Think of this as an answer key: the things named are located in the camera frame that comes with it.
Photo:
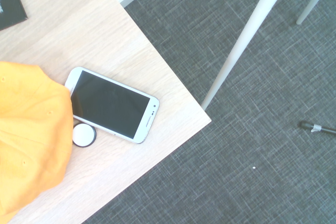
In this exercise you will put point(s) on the black pen with white tape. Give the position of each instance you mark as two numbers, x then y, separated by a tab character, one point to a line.
323	129

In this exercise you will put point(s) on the white metal coat rack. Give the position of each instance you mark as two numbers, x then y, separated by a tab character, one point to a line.
237	47

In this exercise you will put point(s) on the round white disc black rim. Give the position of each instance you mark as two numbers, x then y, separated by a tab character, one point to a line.
83	135

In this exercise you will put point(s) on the black card white print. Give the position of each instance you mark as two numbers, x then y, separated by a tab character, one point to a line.
9	1

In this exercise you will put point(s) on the orange baseball cap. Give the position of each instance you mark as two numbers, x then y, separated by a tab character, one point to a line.
31	129

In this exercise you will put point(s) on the white smartphone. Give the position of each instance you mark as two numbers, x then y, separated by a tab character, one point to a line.
113	103

